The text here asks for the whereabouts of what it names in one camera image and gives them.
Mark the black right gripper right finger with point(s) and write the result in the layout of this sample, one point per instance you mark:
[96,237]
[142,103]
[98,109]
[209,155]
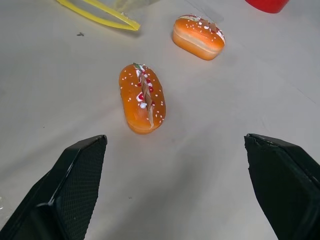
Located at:
[285,190]

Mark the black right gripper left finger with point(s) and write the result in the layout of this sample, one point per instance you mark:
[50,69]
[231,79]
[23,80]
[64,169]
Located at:
[62,195]

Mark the clear bag with yellow zip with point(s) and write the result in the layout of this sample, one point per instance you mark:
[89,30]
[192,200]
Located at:
[105,12]

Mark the orange toy hot dog bun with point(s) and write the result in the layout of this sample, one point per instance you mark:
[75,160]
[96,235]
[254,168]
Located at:
[197,37]
[141,98]

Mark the red round container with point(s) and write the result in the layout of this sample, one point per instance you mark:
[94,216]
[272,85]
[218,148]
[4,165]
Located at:
[266,5]

